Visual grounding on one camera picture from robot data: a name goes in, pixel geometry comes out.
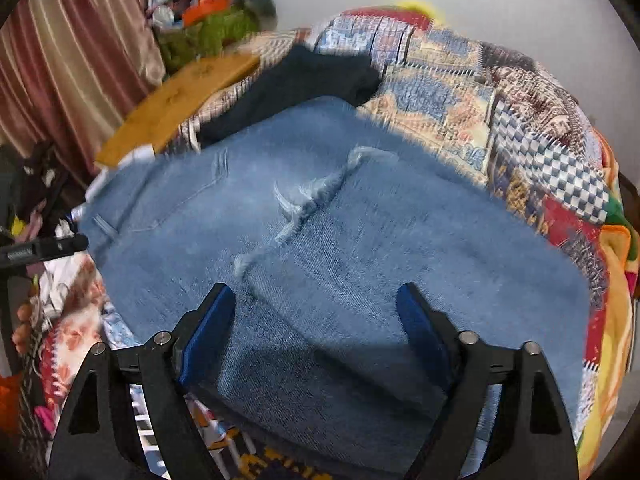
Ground blue denim jeans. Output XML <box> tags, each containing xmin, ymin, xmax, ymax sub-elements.
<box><xmin>80</xmin><ymin>99</ymin><xmax>589</xmax><ymax>479</ymax></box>

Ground wooden lap desk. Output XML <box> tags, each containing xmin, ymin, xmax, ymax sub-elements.
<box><xmin>96</xmin><ymin>53</ymin><xmax>259</xmax><ymax>168</ymax></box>

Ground striped red gold curtain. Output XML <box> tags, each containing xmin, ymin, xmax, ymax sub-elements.
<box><xmin>1</xmin><ymin>0</ymin><xmax>165</xmax><ymax>184</ymax></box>

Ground orange fleece blanket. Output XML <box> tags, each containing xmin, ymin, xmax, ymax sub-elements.
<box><xmin>577</xmin><ymin>131</ymin><xmax>639</xmax><ymax>479</ymax></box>

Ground colourful patchwork quilt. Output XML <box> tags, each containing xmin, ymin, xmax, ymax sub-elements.
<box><xmin>37</xmin><ymin>4</ymin><xmax>640</xmax><ymax>480</ymax></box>

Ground green patterned storage box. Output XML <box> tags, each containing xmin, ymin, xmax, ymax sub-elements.
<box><xmin>154</xmin><ymin>6</ymin><xmax>260</xmax><ymax>74</ymax></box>

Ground orange box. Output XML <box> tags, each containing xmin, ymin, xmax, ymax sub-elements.
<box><xmin>182</xmin><ymin>0</ymin><xmax>231</xmax><ymax>27</ymax></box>

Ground folded black garment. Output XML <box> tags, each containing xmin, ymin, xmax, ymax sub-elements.
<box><xmin>198</xmin><ymin>44</ymin><xmax>381</xmax><ymax>148</ymax></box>

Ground yellow padded bed rail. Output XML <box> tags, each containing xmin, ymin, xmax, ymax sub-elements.
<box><xmin>395</xmin><ymin>0</ymin><xmax>444</xmax><ymax>22</ymax></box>

